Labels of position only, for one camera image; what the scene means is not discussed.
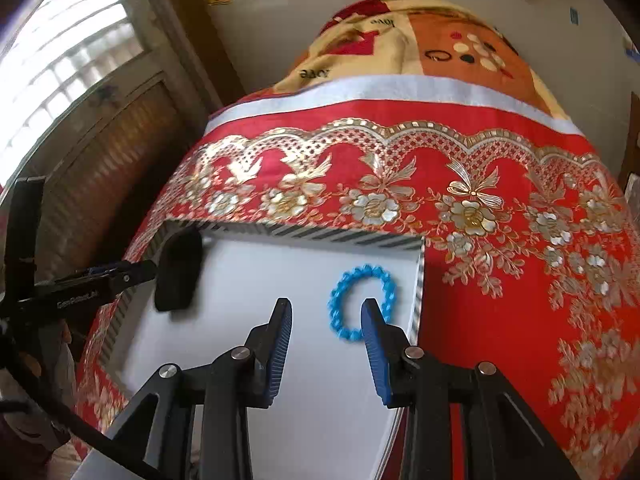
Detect window with blinds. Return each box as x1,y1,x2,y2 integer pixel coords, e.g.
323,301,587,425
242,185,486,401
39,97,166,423
0,0,147,177

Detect black cable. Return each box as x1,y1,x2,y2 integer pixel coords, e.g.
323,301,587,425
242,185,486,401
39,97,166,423
0,320,161,480

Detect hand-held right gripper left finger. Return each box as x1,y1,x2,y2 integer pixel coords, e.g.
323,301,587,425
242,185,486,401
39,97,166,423
102,298,293,480

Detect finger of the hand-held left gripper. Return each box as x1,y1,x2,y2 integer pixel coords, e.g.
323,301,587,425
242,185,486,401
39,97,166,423
69,265,126,282
97,259,159,302

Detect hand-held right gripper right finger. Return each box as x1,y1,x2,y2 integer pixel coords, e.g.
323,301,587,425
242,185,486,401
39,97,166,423
360,298,583,480

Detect red floral gold blanket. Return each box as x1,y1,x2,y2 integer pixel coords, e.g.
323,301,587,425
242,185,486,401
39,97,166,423
75,77,640,480

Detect white tray striped rim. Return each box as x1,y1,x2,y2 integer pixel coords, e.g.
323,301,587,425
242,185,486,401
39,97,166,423
99,219,427,480

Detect brown slatted wooden panel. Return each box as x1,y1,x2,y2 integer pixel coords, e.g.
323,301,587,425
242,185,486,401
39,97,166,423
37,72,211,273

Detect orange cream printed blanket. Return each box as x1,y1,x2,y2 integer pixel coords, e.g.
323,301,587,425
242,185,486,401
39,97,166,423
272,0,561,121

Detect blue bead bracelet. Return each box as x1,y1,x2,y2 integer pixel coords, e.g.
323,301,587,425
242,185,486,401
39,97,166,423
327,263,392,345

